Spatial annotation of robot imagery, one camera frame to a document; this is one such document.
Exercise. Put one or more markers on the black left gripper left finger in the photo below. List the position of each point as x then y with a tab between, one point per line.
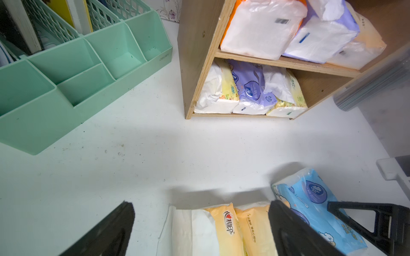
110	237

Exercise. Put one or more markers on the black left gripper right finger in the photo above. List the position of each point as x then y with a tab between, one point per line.
293	237

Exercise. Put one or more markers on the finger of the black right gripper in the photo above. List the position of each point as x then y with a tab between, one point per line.
391	233

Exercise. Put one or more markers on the blue tissue pack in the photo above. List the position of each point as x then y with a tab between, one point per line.
306	194

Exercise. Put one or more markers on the yellow tissue pack with tissue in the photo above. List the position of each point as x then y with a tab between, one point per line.
213	231

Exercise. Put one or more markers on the orange tissue pack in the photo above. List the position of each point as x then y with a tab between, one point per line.
263	29

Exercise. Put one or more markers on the yellow-green floral tissue pack right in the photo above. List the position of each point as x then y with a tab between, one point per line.
282	83

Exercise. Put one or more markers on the yellow-green tissue pack left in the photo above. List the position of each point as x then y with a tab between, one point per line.
219	94

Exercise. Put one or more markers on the purple tissue pack bottom shelf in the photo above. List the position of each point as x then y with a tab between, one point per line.
250	82

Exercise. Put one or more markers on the purple tissue pack shelf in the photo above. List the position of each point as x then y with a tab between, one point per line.
250	82
328	27

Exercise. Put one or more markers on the beige tissue pack middle shelf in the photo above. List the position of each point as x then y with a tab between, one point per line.
361	50

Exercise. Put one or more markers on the purple tissue pack middle shelf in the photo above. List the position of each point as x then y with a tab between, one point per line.
328	27

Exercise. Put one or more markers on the wooden shelf unit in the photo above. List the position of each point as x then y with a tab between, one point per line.
203	23

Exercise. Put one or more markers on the mint green desk organizer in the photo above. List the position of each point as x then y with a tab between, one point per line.
48	94

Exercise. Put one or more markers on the clear pencil tube blue lid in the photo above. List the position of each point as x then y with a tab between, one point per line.
390	73

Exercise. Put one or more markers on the yellow book in organizer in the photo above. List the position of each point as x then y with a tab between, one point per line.
74	12

